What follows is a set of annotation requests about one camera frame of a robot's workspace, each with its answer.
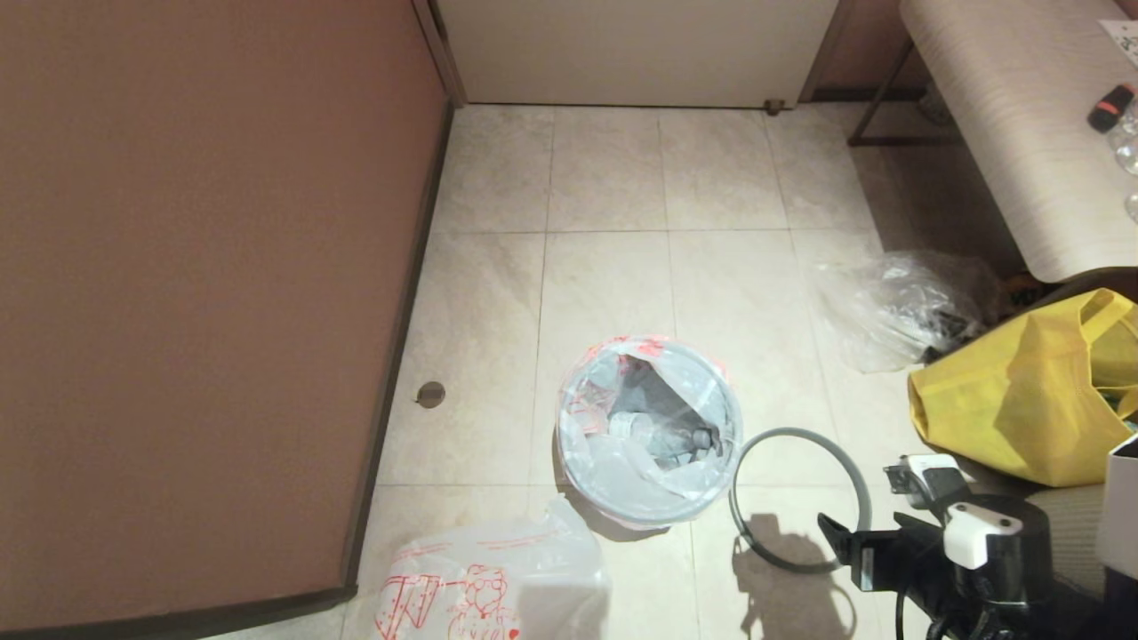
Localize white door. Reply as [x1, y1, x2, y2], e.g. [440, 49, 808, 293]
[436, 0, 841, 109]

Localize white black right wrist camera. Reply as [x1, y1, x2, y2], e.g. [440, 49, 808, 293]
[885, 453, 974, 516]

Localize yellow fabric bag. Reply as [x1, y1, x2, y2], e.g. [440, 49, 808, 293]
[907, 287, 1138, 488]

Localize white printed paper sheet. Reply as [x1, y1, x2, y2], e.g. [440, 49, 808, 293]
[1098, 18, 1138, 68]

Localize new white red-printed bag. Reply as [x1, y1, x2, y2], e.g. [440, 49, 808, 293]
[342, 500, 614, 640]

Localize clear crumpled plastic bag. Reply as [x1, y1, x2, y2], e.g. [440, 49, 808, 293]
[813, 251, 1010, 374]

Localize black orange marker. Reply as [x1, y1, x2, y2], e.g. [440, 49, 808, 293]
[1088, 83, 1138, 134]

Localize beige ribbed round ottoman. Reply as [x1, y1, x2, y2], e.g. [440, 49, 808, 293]
[1022, 484, 1112, 592]

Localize grey bin retaining ring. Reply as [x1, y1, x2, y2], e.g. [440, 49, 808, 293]
[729, 428, 873, 575]

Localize dark metal table leg frame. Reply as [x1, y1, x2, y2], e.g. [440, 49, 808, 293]
[849, 36, 961, 148]

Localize clear plastic bottle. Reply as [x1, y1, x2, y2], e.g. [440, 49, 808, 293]
[609, 411, 717, 456]
[1111, 98, 1138, 179]

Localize white plastic bag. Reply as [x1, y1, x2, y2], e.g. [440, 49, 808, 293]
[556, 336, 744, 532]

